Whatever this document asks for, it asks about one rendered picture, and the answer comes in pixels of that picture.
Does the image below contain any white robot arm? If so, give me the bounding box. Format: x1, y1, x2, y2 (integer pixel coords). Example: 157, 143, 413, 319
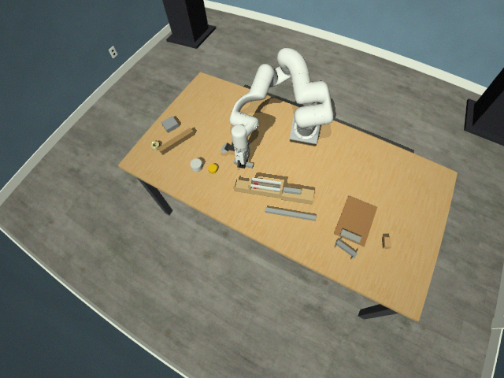
221, 48, 333, 154

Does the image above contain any white cylinder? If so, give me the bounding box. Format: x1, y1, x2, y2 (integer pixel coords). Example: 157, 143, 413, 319
190, 158, 203, 172

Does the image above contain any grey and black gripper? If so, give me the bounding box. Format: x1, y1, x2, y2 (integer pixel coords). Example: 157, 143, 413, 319
235, 146, 250, 168

